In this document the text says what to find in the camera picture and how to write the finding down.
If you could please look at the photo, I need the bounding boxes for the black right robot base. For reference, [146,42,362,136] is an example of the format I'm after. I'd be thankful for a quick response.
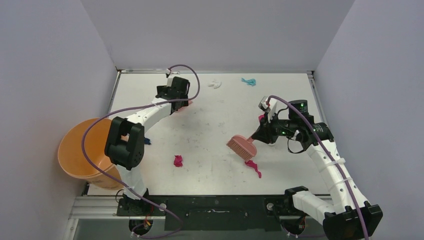
[264,195,308,237]

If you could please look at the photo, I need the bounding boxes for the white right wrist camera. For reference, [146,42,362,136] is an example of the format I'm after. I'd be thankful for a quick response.
[258,96,278,123]

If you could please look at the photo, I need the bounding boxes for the pink plastic dustpan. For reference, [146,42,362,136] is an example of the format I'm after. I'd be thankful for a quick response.
[175,100,193,113]

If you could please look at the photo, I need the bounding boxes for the cyan paper scrap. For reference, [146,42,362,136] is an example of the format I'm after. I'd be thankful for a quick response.
[241,78,257,87]

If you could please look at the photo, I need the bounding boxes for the magenta paper scrap near brush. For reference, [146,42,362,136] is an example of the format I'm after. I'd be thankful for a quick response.
[245,160,262,179]

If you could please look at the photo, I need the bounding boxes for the magenta paper scrap left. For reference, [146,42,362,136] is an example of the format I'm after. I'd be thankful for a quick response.
[173,155,183,168]

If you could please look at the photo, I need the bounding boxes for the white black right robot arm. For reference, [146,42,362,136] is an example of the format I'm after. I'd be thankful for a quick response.
[252,96,383,240]

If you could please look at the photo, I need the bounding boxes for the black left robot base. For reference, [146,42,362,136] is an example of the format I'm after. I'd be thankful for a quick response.
[115,194,166,237]

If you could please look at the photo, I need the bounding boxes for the white paper scrap far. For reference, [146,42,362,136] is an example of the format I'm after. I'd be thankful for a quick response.
[208,79,222,89]

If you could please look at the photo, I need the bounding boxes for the dark blue paper scrap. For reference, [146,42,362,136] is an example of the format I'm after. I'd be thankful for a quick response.
[144,137,152,145]

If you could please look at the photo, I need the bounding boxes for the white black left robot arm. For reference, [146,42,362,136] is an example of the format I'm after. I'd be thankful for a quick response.
[104,76,190,216]

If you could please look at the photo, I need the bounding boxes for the pink plastic hand brush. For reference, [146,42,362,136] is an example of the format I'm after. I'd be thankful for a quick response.
[226,135,257,161]

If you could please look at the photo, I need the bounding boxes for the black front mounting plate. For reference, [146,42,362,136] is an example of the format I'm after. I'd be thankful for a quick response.
[148,195,281,232]

